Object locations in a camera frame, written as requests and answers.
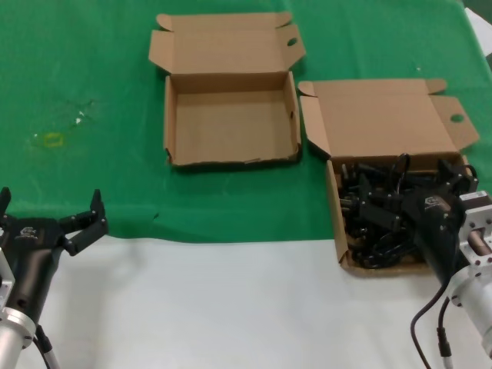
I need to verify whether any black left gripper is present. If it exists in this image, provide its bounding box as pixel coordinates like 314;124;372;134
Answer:
0;187;109;322

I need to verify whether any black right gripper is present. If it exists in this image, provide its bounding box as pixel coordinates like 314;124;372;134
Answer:
359;158;482;286

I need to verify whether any yellow tape square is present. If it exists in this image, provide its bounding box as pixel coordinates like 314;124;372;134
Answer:
42;132;65;148

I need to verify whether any green table cloth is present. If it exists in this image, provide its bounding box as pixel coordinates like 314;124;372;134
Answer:
0;0;492;248

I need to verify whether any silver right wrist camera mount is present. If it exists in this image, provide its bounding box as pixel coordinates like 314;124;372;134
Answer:
459;190;492;278

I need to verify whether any cardboard box holding cords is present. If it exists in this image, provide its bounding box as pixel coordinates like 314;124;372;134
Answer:
298;78;480;278

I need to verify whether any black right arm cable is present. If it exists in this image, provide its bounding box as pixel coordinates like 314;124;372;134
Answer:
411;282;451;369

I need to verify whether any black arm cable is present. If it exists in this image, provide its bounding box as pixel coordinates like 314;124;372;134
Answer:
32;324;62;369
411;282;451;369

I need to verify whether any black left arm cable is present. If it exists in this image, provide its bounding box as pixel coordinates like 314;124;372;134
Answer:
32;324;62;369

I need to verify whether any black cable with white connector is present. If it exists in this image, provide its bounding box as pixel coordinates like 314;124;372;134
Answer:
437;298;459;369

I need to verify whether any cardboard box with torn wall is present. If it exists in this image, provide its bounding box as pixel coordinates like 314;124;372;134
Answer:
148;11;308;168

